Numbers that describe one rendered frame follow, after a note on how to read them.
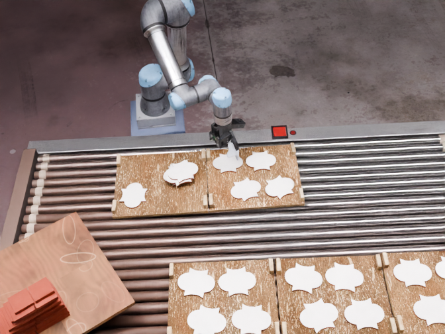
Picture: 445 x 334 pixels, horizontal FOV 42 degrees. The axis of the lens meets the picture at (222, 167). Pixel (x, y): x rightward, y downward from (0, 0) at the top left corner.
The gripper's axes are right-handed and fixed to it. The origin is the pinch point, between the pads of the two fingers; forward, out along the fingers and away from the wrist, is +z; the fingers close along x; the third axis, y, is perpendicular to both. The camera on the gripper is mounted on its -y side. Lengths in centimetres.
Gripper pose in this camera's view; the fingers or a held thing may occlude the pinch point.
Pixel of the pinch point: (228, 150)
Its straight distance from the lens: 260.3
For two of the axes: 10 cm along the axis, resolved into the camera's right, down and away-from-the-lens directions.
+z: 0.3, 6.5, 7.6
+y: -7.7, 5.0, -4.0
